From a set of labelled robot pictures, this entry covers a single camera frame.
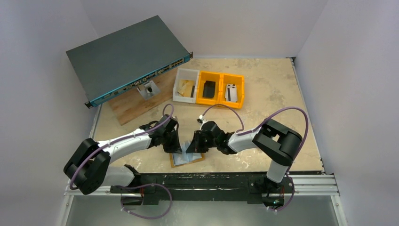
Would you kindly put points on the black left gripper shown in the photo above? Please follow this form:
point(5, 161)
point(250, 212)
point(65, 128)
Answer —
point(175, 147)

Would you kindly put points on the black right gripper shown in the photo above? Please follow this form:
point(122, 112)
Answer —
point(199, 142)

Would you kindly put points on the yellow leather card holder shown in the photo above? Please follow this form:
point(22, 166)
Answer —
point(184, 158)

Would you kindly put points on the gold cards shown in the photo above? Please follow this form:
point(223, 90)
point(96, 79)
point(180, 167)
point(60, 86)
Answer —
point(186, 88)

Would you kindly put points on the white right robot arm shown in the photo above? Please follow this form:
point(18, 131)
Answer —
point(276, 140)

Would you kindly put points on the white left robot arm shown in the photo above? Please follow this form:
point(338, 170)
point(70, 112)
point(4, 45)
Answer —
point(89, 168)

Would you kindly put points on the black card stack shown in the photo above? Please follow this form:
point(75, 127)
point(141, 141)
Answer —
point(209, 89)

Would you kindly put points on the white cards with stripe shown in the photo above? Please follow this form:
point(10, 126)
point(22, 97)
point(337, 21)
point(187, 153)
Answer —
point(231, 93)

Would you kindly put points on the yellow middle bin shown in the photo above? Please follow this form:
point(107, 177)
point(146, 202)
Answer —
point(208, 76)

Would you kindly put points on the yellow bin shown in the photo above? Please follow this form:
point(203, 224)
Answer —
point(208, 76)
point(239, 81)

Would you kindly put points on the white plastic bin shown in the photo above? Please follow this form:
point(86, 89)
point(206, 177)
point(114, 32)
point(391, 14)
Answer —
point(185, 74)

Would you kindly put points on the wooden board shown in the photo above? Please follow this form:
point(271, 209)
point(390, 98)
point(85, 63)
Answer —
point(131, 104)

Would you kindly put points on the yellow right bin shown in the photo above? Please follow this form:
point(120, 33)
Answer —
point(239, 81)

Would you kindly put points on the grey metal bracket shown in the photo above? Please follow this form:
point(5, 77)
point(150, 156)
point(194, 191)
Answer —
point(148, 90)

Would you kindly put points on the grey network switch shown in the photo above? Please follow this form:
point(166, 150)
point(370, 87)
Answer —
point(120, 61)

